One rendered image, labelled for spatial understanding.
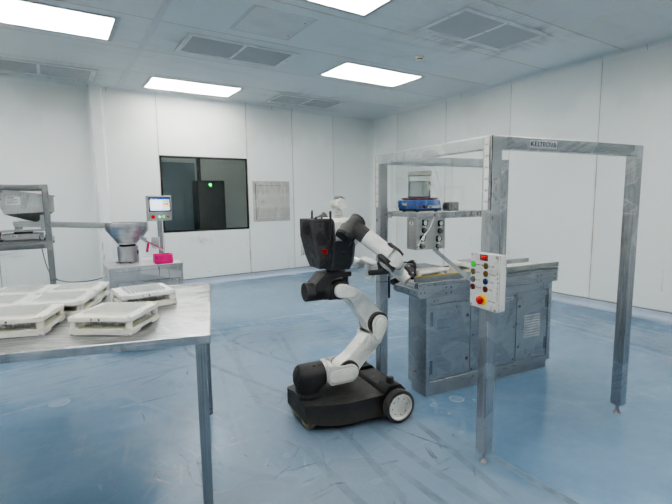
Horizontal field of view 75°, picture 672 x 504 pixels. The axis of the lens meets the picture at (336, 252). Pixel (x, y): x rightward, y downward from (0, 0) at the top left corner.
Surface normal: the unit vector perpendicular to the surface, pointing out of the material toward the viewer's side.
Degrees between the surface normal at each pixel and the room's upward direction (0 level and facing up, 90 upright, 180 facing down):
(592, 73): 90
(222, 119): 90
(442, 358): 90
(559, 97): 90
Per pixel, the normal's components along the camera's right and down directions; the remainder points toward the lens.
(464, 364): 0.44, 0.11
